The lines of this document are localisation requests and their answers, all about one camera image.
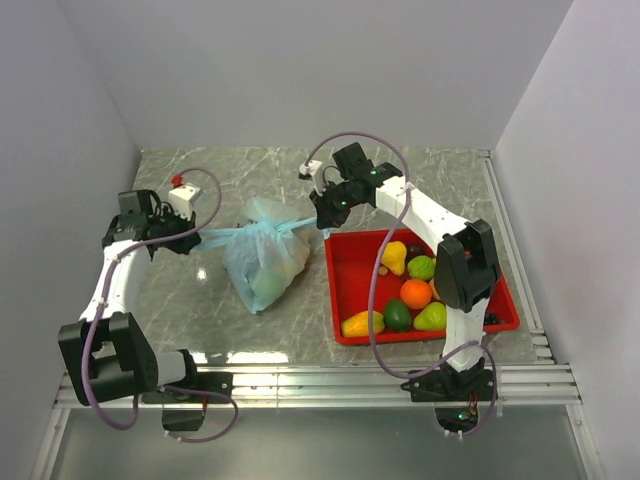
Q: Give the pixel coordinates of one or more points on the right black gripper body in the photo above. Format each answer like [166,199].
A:
[337,200]

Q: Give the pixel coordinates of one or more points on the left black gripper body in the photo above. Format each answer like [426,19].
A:
[169,224]

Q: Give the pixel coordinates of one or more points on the light blue plastic bag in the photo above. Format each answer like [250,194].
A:
[264,253]

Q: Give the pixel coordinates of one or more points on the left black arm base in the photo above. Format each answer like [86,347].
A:
[184,407]

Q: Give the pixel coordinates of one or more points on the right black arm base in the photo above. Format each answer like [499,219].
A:
[464,401]

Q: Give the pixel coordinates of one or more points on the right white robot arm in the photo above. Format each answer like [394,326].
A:
[467,268]

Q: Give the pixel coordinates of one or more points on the red plastic tray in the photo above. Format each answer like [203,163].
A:
[350,260]

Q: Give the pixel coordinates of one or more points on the yellow pear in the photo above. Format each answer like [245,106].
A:
[392,259]

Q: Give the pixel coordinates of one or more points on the dark plum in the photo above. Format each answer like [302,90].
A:
[414,250]

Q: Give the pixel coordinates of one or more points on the green custard apple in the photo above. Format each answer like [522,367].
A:
[421,267]

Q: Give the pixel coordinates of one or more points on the orange fruit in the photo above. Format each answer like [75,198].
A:
[416,294]

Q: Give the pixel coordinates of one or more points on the yellow orange papaya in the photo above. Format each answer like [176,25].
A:
[358,325]

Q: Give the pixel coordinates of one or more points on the dark green avocado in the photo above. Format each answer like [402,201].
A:
[397,316]

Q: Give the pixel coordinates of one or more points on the peach fruit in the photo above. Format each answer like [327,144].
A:
[435,295]

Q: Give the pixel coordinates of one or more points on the green pear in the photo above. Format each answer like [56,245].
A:
[432,318]

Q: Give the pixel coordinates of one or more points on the black grape bunch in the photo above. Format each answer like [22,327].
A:
[491,318]

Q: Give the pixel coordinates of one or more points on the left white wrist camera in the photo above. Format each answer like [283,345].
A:
[182,197]

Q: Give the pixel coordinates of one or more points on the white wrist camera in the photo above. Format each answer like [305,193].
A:
[182,197]
[313,170]

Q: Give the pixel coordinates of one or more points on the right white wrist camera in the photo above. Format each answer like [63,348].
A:
[313,170]

